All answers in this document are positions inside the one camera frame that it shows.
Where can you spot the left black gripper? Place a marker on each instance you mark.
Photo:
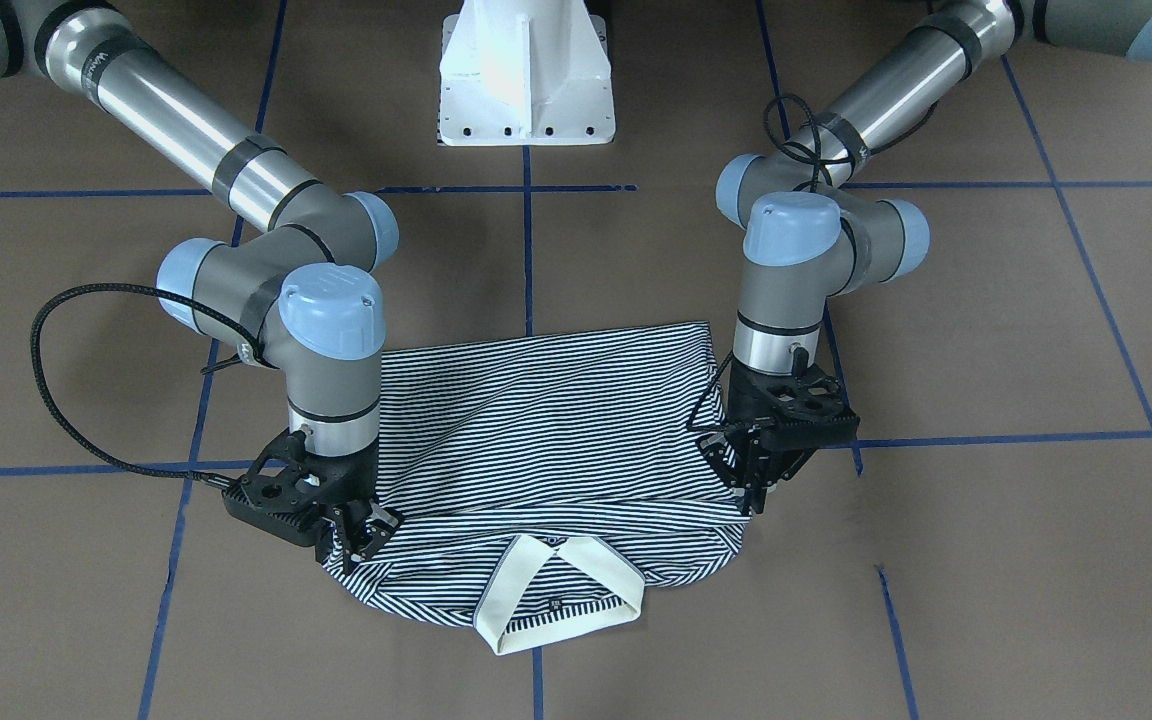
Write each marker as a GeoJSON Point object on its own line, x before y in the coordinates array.
{"type": "Point", "coordinates": [742, 405]}

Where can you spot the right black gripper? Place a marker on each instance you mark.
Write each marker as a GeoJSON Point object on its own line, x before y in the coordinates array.
{"type": "Point", "coordinates": [360, 494]}

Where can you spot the blue white striped polo shirt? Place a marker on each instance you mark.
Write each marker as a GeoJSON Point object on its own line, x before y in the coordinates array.
{"type": "Point", "coordinates": [545, 483]}

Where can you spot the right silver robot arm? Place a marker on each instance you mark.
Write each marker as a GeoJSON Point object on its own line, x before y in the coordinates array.
{"type": "Point", "coordinates": [297, 297]}

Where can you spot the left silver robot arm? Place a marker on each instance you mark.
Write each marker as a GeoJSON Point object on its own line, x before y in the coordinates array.
{"type": "Point", "coordinates": [807, 240]}

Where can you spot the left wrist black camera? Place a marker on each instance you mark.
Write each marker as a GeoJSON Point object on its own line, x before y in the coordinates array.
{"type": "Point", "coordinates": [809, 406]}

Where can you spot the wrist black camera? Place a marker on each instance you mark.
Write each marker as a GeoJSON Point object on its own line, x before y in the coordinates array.
{"type": "Point", "coordinates": [252, 499]}
{"type": "Point", "coordinates": [809, 406]}

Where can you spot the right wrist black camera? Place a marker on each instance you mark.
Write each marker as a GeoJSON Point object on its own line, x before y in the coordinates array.
{"type": "Point", "coordinates": [252, 499]}

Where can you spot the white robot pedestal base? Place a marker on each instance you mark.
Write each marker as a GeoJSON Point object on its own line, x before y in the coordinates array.
{"type": "Point", "coordinates": [526, 73]}

